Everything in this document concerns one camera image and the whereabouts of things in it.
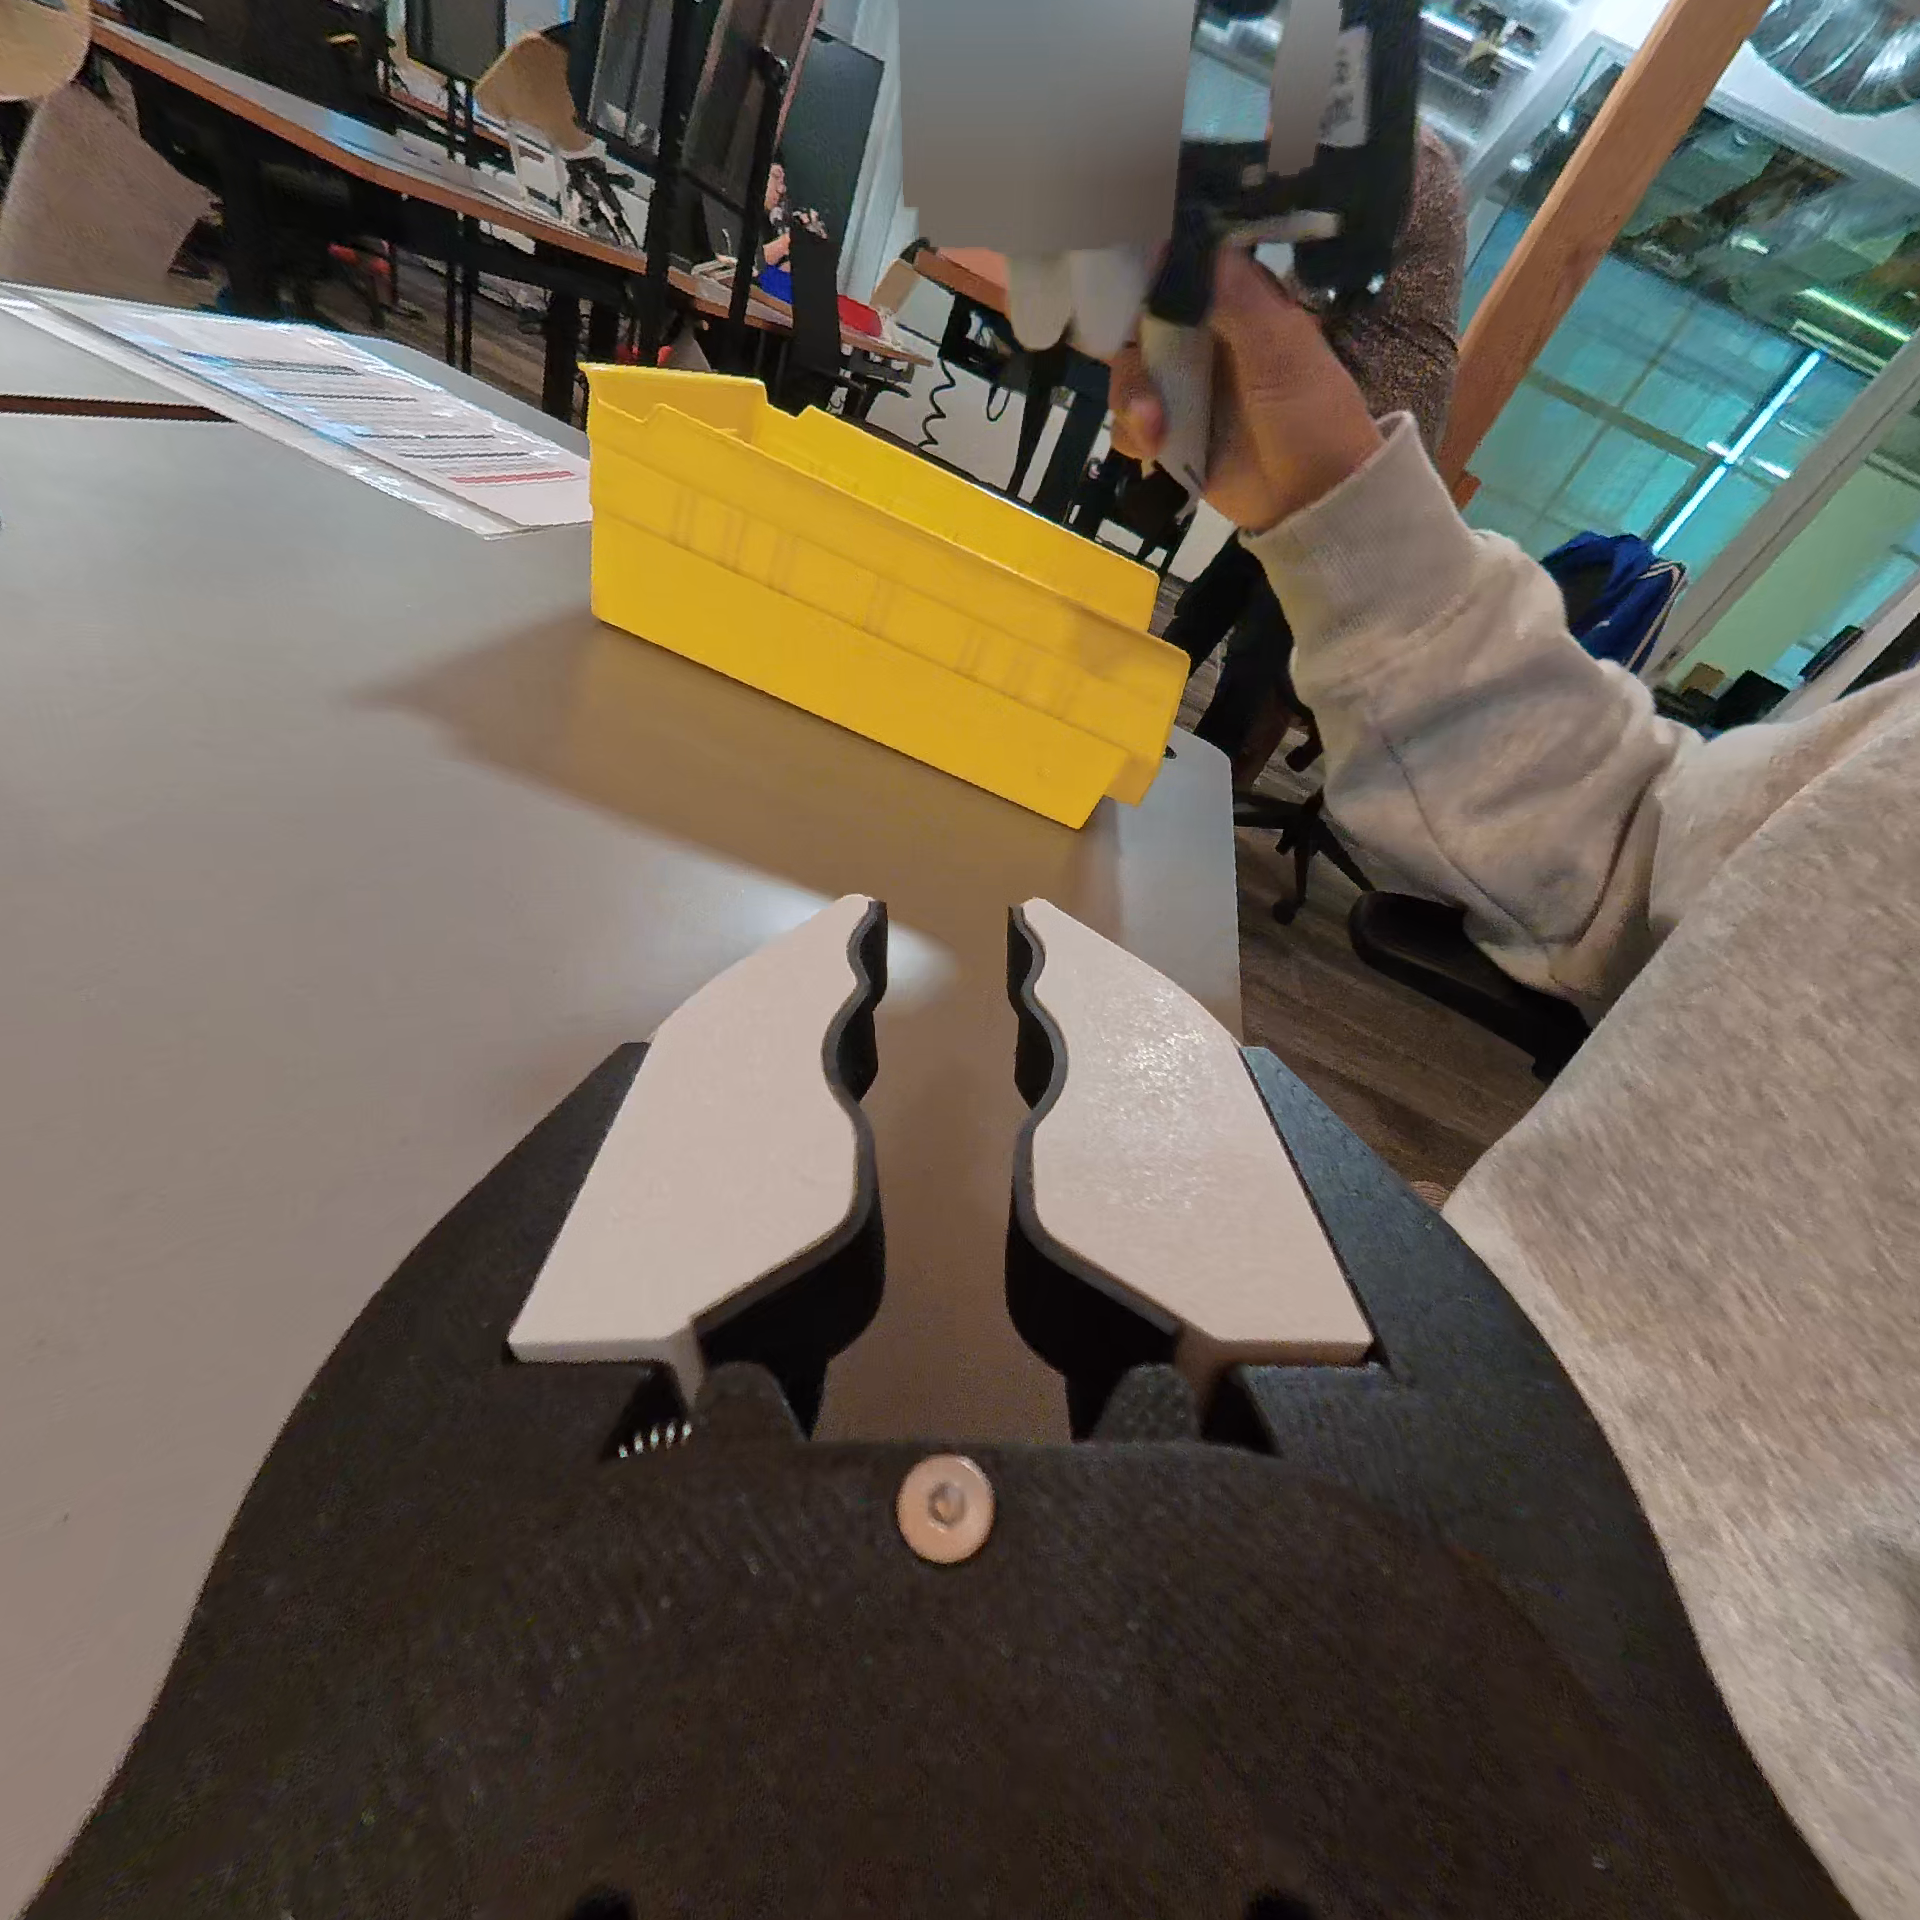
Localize black flat monitor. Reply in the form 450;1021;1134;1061
779;31;889;266

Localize grey desk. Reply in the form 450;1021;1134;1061
0;277;1244;1920

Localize wooden post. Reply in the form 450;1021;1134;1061
1447;0;1777;510

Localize laminated instruction sheet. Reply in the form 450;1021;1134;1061
0;286;597;541

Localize blue jacket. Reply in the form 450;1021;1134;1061
1535;534;1691;677

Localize long brown-edged desk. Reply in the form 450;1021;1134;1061
90;7;798;423

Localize divided yellow plastic bin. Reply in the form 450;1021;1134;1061
580;360;1190;831

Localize grey cardboard sheet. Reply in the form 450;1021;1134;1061
0;82;215;310

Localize standing desk with bag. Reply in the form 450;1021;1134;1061
908;248;1143;519

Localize person's grey sweatshirt torso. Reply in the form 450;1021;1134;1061
1439;662;1920;1920

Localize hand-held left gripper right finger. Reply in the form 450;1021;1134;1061
1002;897;1380;1438

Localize person's right forearm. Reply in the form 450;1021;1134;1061
1246;413;1772;1023

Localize tan document holder board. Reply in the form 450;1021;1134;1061
0;0;97;105

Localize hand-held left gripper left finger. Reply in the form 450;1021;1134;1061
507;891;894;1431

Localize person's right hand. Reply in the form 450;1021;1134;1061
1110;248;1390;530

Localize silver ventilation duct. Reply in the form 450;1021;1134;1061
1746;0;1920;115

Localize tall dark monitor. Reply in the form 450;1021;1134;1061
679;0;826;249
583;0;706;154

